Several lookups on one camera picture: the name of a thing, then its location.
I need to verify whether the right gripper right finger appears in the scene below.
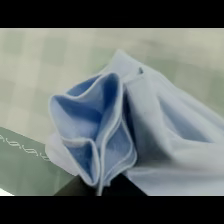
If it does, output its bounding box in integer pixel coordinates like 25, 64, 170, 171
105, 172, 148, 197

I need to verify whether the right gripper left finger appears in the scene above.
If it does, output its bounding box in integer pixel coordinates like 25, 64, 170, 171
54, 176, 98, 197

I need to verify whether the light blue shirt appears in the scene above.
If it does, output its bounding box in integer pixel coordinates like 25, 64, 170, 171
44, 49, 224, 197

